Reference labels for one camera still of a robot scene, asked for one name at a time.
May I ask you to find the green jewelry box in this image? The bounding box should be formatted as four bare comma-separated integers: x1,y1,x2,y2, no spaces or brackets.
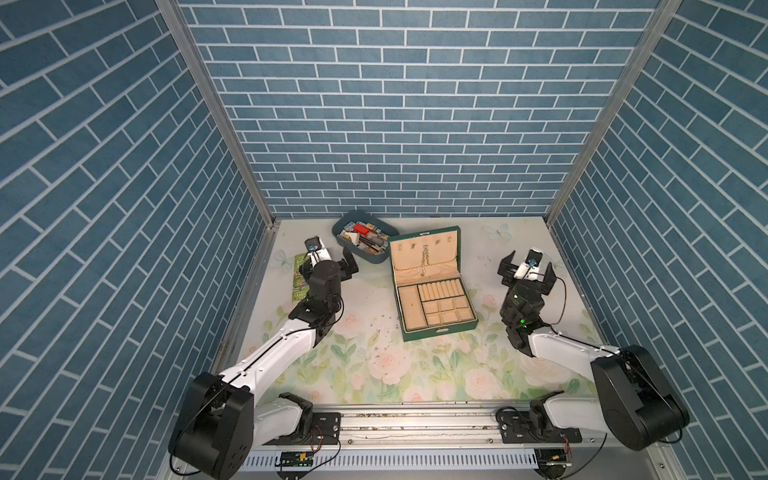
390,226,479,342

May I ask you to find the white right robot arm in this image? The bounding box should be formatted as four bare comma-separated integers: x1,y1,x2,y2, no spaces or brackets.
498,249,691,451

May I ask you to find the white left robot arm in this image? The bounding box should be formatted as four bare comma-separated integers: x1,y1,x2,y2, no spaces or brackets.
168,238,359,479

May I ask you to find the red box in bin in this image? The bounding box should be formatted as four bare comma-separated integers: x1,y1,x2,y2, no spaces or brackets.
353,223,370,236

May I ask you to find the green illustrated book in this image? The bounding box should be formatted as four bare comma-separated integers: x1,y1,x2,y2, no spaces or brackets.
291,254,309,302

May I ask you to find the teal storage bin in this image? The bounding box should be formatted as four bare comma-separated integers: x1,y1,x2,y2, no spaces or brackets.
331,210,400,264

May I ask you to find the floral table mat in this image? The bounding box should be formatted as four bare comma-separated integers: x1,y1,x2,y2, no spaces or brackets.
264,217,600,405

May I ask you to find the small green circuit board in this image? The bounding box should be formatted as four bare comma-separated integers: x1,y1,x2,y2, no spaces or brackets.
276,451,314,470

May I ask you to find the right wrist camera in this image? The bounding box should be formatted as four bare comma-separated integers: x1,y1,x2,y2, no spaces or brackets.
514,249,543,281

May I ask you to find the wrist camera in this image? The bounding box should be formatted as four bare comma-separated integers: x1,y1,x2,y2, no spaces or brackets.
514,249,543,281
304,236,332,266

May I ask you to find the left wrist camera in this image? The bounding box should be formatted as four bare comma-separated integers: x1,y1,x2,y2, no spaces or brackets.
304,236,332,266

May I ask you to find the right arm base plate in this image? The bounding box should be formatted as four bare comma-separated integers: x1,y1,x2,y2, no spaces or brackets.
495,390,583,444

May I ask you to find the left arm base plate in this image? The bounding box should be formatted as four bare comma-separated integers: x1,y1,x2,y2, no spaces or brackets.
266,392,342,445

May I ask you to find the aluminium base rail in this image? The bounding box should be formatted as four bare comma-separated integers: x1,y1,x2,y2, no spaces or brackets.
157,400,685,480

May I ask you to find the aluminium left corner post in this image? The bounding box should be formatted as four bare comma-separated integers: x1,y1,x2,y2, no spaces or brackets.
156,0,275,230

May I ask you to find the aluminium corner post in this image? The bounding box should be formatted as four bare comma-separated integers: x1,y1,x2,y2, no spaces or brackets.
544,0,682,229
156,0,275,230

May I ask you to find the aluminium right corner post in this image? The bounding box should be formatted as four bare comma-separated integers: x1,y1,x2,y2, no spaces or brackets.
544,0,682,229

